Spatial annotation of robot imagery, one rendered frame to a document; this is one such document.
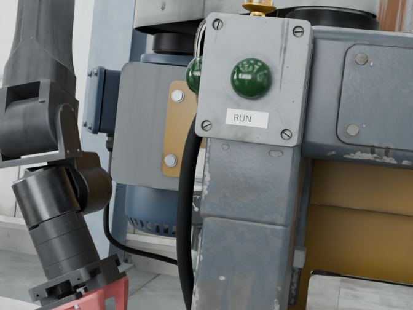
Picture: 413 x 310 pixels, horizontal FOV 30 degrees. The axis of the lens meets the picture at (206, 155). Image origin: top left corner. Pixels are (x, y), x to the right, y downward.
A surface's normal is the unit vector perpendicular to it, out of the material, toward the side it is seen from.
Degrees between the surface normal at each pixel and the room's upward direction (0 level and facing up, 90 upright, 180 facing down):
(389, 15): 90
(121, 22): 90
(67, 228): 71
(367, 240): 90
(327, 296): 90
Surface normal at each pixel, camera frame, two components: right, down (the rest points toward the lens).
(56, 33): 0.91, -0.23
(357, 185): -0.19, 0.03
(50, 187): 0.45, -0.25
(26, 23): -0.36, -0.34
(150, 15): -0.88, -0.07
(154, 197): -0.40, 0.03
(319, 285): 0.07, 0.06
